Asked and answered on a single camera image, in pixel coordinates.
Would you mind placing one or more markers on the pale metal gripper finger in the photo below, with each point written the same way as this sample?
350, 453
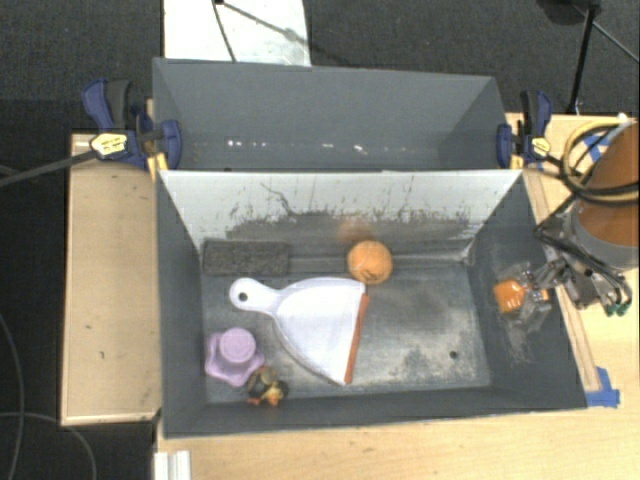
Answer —
536, 309
524, 271

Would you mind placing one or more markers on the small orange block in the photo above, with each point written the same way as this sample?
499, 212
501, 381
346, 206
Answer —
509, 296

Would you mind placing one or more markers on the grey metal bin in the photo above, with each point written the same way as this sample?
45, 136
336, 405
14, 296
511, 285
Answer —
430, 328

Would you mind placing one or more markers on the orange ball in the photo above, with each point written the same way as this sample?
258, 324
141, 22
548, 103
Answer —
370, 262

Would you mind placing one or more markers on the white dustpan with orange edge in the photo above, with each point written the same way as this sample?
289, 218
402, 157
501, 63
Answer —
320, 323

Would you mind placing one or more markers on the dark grey sponge block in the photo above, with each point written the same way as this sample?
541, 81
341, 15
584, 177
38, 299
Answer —
246, 258

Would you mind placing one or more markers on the black and orange toy animal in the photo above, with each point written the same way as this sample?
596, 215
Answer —
265, 387

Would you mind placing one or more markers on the purple plastic toy cup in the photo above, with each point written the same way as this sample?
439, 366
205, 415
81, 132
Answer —
232, 355

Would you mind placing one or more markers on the pale wood board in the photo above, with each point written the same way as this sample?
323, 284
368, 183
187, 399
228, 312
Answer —
112, 278

